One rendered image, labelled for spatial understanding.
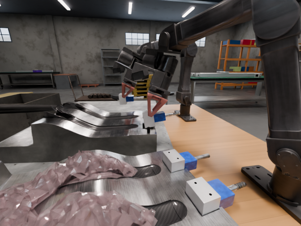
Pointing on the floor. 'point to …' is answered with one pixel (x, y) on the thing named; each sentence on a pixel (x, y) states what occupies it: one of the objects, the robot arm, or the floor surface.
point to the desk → (61, 80)
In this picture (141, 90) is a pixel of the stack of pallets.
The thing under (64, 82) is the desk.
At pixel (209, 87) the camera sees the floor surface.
